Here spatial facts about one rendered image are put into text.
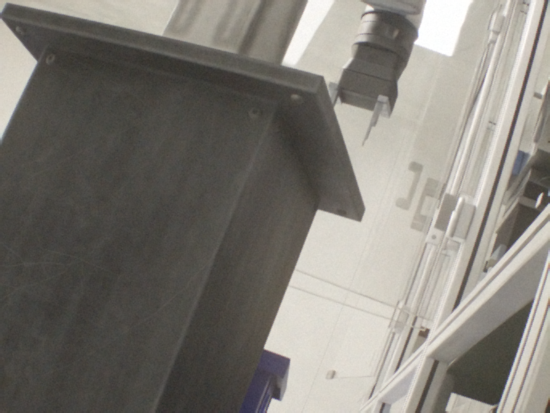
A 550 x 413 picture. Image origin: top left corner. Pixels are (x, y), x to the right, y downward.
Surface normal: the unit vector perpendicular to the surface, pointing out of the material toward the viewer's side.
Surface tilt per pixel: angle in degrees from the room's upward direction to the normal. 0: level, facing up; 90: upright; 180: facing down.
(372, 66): 87
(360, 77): 90
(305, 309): 90
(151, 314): 90
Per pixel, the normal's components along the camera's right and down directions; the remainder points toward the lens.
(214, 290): 0.92, 0.28
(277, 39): 0.82, 0.16
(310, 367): -0.02, -0.28
